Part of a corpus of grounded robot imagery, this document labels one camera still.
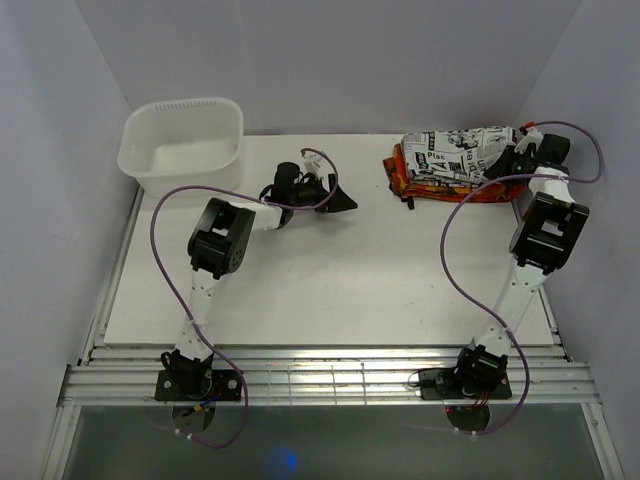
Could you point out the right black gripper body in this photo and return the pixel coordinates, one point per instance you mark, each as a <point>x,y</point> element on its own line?
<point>512,163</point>

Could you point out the newspaper print trousers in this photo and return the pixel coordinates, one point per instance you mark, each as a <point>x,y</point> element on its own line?
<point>454,157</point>

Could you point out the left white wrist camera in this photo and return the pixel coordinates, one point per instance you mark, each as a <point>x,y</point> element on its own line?
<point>314,163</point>

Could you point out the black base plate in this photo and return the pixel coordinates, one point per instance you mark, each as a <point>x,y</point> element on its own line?
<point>216,385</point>
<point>446,384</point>

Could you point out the white plastic basket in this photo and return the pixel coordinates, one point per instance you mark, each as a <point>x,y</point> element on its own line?
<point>170,144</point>

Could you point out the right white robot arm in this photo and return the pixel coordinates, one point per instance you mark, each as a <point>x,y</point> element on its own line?
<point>542,244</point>

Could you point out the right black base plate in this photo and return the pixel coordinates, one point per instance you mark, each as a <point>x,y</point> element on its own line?
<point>446,384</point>

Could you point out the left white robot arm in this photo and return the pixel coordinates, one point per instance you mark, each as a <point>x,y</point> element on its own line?
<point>216,249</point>

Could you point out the orange camouflage folded trousers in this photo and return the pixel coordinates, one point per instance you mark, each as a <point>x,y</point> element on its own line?
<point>408,190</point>

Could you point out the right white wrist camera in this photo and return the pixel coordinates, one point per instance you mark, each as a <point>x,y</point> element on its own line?
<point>531,137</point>

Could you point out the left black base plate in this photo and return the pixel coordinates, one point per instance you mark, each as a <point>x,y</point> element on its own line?
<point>216,385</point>

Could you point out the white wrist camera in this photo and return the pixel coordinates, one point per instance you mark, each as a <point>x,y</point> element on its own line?
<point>314,163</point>
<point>531,137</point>

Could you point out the aluminium rail frame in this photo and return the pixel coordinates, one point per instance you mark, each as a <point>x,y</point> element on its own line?
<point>293,376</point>

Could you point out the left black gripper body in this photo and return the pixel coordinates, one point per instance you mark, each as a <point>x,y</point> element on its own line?
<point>311,194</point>

